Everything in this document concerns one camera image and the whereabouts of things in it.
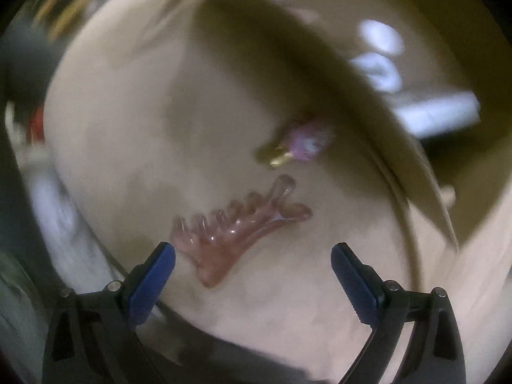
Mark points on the white remote control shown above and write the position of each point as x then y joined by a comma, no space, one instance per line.
438,114

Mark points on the purple and gold trinket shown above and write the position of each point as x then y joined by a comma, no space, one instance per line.
302,144

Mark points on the white charger plug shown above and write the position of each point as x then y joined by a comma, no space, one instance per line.
378,72

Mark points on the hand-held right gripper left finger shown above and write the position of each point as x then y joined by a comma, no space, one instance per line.
151,286

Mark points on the cardboard box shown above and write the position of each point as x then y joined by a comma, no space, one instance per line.
460,192

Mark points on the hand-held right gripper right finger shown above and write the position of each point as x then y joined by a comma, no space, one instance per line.
356,286

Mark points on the pink hair claw clip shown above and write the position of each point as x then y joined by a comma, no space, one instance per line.
236,228

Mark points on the white earbuds case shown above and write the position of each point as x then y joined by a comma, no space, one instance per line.
380,36

